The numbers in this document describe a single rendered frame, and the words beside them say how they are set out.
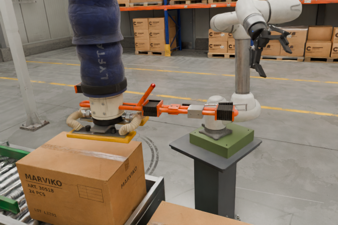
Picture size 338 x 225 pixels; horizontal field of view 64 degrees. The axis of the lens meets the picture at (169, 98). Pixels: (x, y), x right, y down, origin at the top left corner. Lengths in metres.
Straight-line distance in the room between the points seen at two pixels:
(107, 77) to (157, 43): 8.11
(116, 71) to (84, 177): 0.57
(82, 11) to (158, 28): 8.07
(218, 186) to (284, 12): 1.29
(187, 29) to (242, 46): 8.35
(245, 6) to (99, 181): 1.07
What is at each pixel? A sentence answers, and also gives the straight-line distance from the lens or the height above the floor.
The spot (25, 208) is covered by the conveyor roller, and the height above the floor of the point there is 0.54.
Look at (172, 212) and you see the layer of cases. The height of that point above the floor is 0.54.
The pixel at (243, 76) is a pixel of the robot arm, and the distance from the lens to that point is 1.92.
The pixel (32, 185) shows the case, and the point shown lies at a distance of 1.80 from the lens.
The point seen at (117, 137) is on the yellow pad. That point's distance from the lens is 1.34.
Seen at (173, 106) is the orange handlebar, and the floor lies 1.28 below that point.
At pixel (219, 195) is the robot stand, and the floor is 0.39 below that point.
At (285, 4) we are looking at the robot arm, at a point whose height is 1.72.
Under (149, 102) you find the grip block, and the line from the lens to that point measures 1.37.
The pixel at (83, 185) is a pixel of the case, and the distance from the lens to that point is 1.53.
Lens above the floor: 1.77
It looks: 20 degrees down
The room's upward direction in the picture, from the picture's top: 3 degrees counter-clockwise
